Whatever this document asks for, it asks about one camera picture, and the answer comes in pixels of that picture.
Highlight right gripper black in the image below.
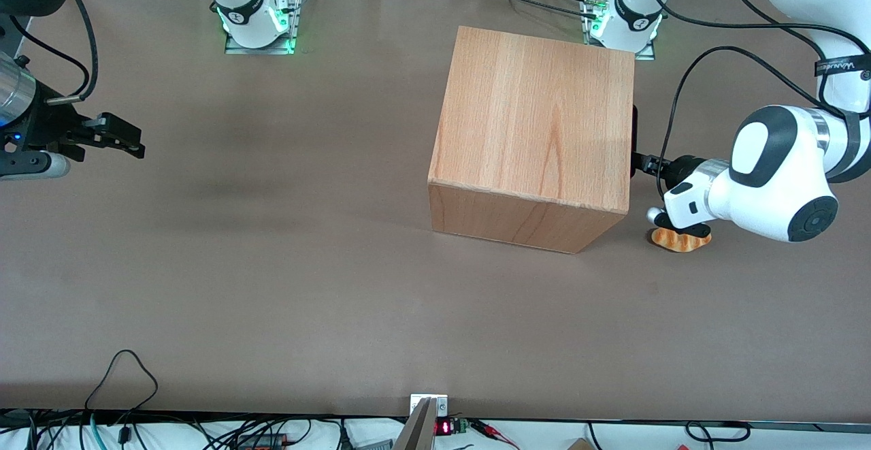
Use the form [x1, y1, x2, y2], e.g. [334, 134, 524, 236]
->
[0, 81, 146, 163]

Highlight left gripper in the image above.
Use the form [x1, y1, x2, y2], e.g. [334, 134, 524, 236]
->
[633, 152, 715, 231]

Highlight wooden drawer cabinet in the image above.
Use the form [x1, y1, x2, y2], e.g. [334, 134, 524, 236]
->
[427, 26, 636, 255]

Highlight toy croissant bread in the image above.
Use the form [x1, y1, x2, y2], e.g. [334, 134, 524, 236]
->
[651, 227, 712, 253]

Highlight orange black power strip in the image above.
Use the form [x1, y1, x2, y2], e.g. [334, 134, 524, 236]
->
[237, 433, 290, 450]

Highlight wooden bar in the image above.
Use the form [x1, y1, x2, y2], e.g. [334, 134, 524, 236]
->
[393, 398, 437, 450]

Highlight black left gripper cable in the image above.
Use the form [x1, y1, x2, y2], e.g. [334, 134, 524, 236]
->
[657, 46, 828, 199]

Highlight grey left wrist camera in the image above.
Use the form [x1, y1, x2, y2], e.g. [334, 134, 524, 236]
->
[646, 206, 713, 240]

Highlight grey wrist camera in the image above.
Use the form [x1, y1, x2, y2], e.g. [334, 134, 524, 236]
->
[646, 206, 713, 240]
[0, 152, 71, 180]

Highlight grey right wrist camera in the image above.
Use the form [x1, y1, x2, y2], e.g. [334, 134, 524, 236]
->
[0, 152, 71, 180]

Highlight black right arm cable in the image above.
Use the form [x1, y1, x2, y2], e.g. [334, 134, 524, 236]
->
[8, 0, 99, 105]

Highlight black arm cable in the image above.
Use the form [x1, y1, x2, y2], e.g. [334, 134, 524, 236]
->
[8, 0, 99, 105]
[645, 0, 827, 63]

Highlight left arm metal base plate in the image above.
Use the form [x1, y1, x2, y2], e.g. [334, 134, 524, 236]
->
[580, 0, 657, 61]

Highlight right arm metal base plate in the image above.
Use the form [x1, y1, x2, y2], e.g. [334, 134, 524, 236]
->
[225, 0, 303, 54]

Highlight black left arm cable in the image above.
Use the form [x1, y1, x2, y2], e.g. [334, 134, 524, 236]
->
[645, 0, 827, 63]

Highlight thin black looped cable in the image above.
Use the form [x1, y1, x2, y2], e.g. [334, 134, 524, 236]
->
[85, 349, 159, 430]

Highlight black oval cable loop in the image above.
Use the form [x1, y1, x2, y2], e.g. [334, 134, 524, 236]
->
[686, 421, 751, 443]

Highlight red clip wires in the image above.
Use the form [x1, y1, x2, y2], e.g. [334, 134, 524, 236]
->
[470, 420, 519, 450]

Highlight small metal bracket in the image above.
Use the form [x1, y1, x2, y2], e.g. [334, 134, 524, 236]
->
[410, 394, 449, 418]

